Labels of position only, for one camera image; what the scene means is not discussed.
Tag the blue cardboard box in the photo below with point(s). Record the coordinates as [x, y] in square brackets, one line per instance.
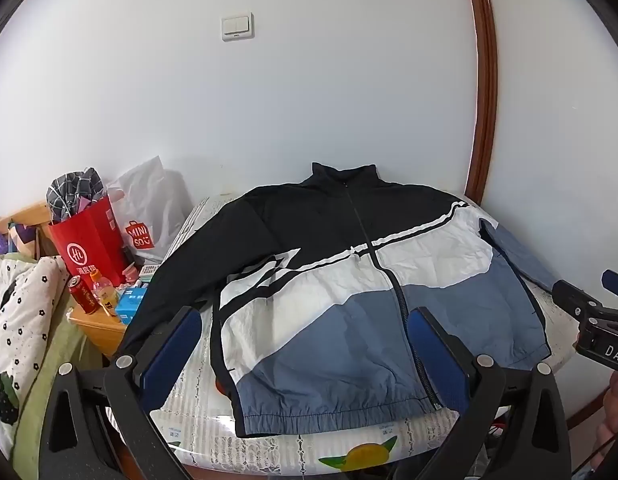
[129, 307]

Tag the white light switch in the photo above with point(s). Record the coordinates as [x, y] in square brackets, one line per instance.
[237, 27]

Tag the wooden nightstand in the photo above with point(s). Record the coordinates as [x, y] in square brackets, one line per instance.
[101, 335]

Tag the wooden headboard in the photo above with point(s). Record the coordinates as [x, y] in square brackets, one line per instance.
[24, 212]

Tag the black white blue jacket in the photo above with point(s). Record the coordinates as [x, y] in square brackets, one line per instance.
[319, 290]

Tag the white floral quilt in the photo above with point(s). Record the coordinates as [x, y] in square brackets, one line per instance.
[19, 310]

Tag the brown wooden door frame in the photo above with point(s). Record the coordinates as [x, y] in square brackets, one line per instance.
[484, 85]

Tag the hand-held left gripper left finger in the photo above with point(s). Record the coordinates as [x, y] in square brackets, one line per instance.
[175, 345]

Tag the white remote control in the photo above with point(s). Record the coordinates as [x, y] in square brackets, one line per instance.
[149, 272]

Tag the person's right hand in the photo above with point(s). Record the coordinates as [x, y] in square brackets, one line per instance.
[616, 410]

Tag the fruit print tablecloth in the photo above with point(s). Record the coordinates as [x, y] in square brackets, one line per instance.
[199, 415]

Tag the green blanket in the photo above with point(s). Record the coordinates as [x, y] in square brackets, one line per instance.
[44, 390]

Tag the red drink can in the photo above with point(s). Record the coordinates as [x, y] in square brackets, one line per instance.
[83, 296]

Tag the orange drink bottle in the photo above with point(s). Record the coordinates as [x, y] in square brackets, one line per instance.
[106, 296]

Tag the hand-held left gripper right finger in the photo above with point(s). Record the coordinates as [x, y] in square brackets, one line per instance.
[436, 355]

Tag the purple pillow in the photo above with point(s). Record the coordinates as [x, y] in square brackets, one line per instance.
[21, 237]

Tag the grey plaid cloth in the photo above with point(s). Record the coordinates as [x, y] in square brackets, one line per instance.
[71, 192]

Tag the white plastic shopping bag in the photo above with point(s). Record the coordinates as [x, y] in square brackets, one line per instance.
[149, 200]

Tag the red paper bag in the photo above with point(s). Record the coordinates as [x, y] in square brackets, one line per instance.
[91, 245]

